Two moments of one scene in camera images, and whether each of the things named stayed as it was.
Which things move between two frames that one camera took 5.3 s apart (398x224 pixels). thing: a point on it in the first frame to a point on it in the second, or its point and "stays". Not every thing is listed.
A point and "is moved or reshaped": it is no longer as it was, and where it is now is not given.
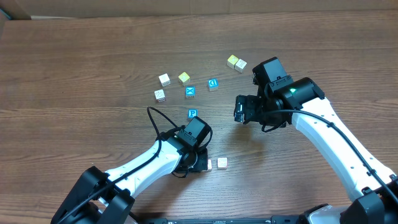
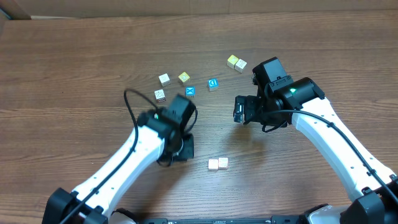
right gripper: x=241 y=109 stays
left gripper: x=202 y=161 to x=188 y=147
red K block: x=222 y=163 stays
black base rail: x=273 y=219 stays
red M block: x=209 y=164 is moved or reshaped
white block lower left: x=160 y=95 stays
